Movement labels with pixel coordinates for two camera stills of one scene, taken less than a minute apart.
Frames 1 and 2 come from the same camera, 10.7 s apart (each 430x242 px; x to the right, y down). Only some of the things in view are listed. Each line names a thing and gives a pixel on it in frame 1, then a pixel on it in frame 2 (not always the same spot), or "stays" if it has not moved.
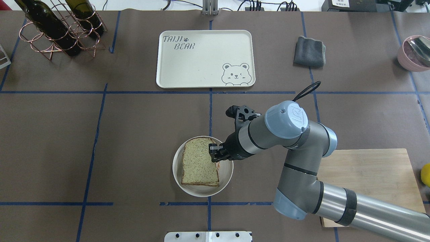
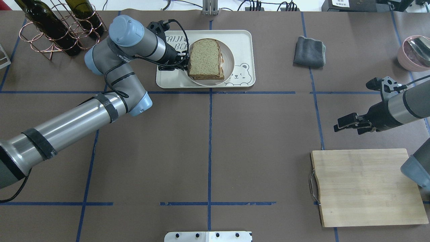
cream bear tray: x=205 y=58 stays
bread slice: x=197 y=168 to x=205 y=57
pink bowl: x=410 y=59 stays
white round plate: x=225 y=167 to x=228 y=64
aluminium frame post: x=210 y=7 stays
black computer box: x=366 y=5 stays
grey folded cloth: x=309 y=52 stays
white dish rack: x=6 y=57 stays
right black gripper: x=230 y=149 to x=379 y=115
